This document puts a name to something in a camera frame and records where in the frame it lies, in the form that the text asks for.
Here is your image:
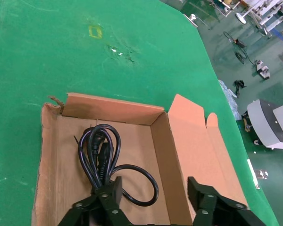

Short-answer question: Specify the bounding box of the yellow tape square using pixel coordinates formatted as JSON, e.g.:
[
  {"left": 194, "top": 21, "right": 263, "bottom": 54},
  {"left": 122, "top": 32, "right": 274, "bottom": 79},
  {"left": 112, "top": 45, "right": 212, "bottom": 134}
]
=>
[{"left": 88, "top": 25, "right": 103, "bottom": 39}]

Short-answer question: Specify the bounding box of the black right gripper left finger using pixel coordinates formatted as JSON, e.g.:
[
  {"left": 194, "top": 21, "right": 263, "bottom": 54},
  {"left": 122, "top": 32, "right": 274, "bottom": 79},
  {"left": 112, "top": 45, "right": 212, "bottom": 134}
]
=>
[{"left": 58, "top": 176, "right": 133, "bottom": 226}]

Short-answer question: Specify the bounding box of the white grey machine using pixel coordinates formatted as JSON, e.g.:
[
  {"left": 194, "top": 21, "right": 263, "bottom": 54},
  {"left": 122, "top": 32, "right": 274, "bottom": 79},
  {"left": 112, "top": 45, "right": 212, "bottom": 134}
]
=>
[{"left": 241, "top": 98, "right": 283, "bottom": 150}]

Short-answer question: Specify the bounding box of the white floor device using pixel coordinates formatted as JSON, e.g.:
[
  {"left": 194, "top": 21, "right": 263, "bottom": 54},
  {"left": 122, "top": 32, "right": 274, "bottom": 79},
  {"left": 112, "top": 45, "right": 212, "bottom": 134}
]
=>
[{"left": 255, "top": 60, "right": 271, "bottom": 80}]

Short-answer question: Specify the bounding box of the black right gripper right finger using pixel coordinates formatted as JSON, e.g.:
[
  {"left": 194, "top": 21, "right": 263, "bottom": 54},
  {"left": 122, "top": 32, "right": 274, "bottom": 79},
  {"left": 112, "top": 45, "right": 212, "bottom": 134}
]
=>
[{"left": 187, "top": 176, "right": 267, "bottom": 226}]

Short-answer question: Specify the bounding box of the black cable coil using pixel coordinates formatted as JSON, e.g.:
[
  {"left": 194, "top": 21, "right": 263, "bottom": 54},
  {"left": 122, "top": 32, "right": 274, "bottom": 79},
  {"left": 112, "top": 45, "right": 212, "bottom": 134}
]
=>
[{"left": 234, "top": 50, "right": 248, "bottom": 65}]

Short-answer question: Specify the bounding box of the green table cloth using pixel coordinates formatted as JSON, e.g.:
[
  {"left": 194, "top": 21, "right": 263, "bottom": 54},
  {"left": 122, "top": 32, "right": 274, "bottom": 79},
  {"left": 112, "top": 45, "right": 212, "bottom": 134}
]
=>
[{"left": 0, "top": 0, "right": 282, "bottom": 226}]

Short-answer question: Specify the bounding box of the white workshop equipment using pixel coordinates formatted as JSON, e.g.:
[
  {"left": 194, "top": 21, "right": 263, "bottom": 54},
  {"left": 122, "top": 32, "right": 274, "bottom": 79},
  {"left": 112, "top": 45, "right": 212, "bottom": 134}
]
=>
[{"left": 211, "top": 0, "right": 283, "bottom": 38}]

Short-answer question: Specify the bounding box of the cardboard box with torn rim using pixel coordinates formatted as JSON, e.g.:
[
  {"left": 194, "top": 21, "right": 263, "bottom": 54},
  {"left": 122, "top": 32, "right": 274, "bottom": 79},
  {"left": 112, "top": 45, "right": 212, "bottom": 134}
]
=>
[{"left": 31, "top": 92, "right": 250, "bottom": 226}]

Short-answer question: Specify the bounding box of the white round stand base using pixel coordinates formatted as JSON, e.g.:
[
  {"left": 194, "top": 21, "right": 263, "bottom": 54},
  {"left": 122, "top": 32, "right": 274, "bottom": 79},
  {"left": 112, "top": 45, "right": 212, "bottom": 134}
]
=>
[{"left": 235, "top": 13, "right": 249, "bottom": 24}]

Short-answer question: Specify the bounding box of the black floor debris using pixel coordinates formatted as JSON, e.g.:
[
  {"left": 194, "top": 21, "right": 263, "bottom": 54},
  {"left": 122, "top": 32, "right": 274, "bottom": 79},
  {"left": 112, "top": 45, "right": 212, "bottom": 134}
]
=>
[{"left": 233, "top": 80, "right": 247, "bottom": 96}]

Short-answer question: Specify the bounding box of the clear plastic bag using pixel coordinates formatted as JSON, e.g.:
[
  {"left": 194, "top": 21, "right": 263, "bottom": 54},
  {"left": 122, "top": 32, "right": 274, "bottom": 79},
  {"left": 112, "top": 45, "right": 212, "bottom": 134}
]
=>
[{"left": 217, "top": 79, "right": 241, "bottom": 121}]

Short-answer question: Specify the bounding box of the black power cable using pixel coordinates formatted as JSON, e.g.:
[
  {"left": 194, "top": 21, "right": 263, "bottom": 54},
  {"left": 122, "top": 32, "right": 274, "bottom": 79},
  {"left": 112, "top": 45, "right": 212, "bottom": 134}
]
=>
[{"left": 73, "top": 124, "right": 160, "bottom": 208}]

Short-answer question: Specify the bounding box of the silver table leg foot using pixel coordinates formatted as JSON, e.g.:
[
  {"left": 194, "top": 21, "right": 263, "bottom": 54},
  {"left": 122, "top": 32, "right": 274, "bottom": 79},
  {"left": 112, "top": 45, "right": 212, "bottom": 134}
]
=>
[
  {"left": 254, "top": 169, "right": 269, "bottom": 181},
  {"left": 189, "top": 14, "right": 199, "bottom": 28}
]

